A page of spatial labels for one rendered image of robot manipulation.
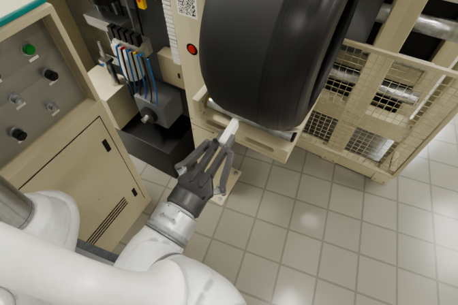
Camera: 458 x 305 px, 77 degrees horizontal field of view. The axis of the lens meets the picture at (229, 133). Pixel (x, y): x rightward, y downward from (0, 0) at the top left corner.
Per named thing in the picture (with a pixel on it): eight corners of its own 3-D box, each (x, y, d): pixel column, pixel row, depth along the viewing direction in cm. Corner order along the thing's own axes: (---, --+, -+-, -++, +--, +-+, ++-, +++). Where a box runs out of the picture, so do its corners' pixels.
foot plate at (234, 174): (185, 186, 184) (185, 184, 183) (207, 156, 198) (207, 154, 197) (221, 205, 176) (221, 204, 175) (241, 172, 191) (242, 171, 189)
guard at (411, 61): (245, 117, 180) (252, 13, 125) (246, 115, 181) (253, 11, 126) (393, 179, 154) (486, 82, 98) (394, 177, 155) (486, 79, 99)
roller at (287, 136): (208, 104, 110) (202, 106, 106) (211, 93, 108) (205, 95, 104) (294, 141, 99) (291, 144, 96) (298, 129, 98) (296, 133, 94)
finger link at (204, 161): (195, 188, 63) (190, 185, 63) (219, 147, 67) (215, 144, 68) (192, 182, 59) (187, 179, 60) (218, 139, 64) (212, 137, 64)
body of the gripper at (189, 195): (195, 216, 54) (219, 174, 58) (159, 195, 56) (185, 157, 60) (201, 225, 60) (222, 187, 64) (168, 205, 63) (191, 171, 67)
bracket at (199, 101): (194, 116, 108) (191, 98, 101) (242, 58, 129) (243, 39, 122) (202, 120, 107) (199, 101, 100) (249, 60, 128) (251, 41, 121)
